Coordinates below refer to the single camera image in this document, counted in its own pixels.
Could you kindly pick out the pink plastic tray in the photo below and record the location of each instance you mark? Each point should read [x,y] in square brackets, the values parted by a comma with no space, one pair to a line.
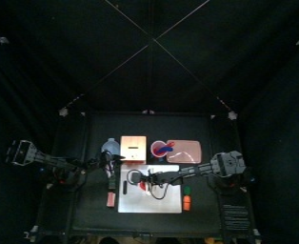
[189,149]

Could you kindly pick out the black stick object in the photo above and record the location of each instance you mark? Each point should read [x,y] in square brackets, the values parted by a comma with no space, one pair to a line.
[111,185]

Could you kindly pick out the white cutting board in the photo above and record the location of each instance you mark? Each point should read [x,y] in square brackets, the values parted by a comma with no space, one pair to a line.
[154,206]

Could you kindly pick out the toy carrot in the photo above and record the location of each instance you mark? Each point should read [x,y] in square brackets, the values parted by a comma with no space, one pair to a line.
[186,203]

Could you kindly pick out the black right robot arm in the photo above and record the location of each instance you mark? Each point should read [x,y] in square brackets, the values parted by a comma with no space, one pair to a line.
[226,163]

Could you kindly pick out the white pole base bracket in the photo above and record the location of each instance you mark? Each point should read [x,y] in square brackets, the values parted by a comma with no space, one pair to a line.
[147,111]

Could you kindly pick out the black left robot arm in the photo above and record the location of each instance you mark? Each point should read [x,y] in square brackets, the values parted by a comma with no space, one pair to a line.
[25,152]

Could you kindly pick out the flat red dough disc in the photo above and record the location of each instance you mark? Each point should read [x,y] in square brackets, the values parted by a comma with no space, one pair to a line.
[142,186]

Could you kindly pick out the blue plastic utensil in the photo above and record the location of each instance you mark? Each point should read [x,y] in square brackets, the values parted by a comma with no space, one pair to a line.
[165,149]

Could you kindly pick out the white text label sticker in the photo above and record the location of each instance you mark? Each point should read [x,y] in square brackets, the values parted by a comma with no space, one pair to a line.
[236,216]

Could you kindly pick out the wooden drawer box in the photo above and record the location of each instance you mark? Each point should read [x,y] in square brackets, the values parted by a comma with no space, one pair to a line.
[133,143]

